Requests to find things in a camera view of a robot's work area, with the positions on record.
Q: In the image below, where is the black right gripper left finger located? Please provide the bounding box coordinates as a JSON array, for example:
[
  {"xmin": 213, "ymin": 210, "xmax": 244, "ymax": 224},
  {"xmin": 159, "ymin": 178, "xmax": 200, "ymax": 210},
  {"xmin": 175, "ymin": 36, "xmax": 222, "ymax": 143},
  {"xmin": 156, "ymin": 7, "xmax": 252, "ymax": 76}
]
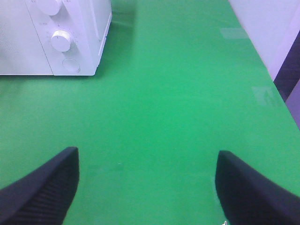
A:
[{"xmin": 0, "ymin": 147, "xmax": 79, "ymax": 225}]

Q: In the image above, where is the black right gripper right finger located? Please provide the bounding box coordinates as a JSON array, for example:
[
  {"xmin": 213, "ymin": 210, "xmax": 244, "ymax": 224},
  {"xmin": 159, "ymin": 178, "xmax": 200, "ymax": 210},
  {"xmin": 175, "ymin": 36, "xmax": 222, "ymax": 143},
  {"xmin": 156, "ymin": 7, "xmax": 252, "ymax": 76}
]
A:
[{"xmin": 215, "ymin": 150, "xmax": 300, "ymax": 225}]

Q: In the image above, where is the white microwave door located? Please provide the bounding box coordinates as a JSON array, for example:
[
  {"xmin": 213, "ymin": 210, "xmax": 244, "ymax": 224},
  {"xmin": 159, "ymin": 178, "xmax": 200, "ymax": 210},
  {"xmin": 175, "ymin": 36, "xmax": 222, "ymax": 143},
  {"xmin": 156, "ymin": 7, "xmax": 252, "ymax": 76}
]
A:
[{"xmin": 0, "ymin": 0, "xmax": 53, "ymax": 75}]

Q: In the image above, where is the white timer knob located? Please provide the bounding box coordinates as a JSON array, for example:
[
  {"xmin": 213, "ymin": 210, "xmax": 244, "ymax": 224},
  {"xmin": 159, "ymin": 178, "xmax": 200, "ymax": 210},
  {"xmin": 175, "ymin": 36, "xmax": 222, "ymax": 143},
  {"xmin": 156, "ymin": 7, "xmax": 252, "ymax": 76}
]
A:
[{"xmin": 51, "ymin": 30, "xmax": 72, "ymax": 52}]

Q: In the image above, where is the white microwave oven body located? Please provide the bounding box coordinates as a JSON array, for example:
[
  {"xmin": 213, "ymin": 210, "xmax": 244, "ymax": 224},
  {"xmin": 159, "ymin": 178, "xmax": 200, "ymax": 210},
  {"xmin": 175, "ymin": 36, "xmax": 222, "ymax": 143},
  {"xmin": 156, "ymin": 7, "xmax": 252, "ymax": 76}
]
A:
[{"xmin": 25, "ymin": 0, "xmax": 112, "ymax": 76}]

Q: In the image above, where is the upper white power knob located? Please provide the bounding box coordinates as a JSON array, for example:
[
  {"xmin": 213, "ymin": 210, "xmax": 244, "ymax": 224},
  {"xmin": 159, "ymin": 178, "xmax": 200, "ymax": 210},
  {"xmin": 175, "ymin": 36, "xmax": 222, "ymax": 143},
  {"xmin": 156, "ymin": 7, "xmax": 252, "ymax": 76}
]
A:
[{"xmin": 37, "ymin": 0, "xmax": 62, "ymax": 16}]

